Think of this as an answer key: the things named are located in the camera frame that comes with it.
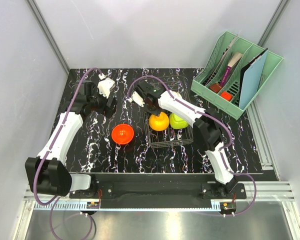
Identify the white bowl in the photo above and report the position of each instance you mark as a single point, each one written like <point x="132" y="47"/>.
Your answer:
<point x="177" y="122"/>

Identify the light blue folder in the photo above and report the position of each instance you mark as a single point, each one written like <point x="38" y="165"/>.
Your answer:
<point x="252" y="80"/>

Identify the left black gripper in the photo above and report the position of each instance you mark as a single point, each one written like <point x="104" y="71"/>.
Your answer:
<point x="109" y="110"/>

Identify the red brown box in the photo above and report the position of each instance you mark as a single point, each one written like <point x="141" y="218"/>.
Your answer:
<point x="215" y="88"/>

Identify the orange bowl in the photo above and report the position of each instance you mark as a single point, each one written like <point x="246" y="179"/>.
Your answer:
<point x="122" y="134"/>

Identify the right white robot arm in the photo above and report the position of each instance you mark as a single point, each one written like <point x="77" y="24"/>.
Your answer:
<point x="207" y="130"/>

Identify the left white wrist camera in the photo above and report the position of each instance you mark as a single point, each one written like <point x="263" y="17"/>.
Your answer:
<point x="105" y="85"/>

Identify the orange red box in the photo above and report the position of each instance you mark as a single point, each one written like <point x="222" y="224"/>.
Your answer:
<point x="227" y="96"/>

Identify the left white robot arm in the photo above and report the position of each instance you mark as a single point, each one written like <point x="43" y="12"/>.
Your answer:
<point x="47" y="173"/>

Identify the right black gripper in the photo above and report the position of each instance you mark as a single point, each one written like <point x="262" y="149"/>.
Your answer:
<point x="157" y="112"/>

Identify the wire dish rack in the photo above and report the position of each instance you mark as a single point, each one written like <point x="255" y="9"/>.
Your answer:
<point x="170" y="137"/>

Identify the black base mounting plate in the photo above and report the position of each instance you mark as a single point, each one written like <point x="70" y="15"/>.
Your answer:
<point x="158" y="191"/>

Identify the black clipboard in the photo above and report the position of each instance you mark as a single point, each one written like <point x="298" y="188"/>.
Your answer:
<point x="250" y="72"/>

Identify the green file organizer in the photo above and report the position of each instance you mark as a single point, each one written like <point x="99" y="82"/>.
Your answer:
<point x="235" y="73"/>

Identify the purple book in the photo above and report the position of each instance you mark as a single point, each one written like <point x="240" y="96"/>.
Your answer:
<point x="232" y="62"/>

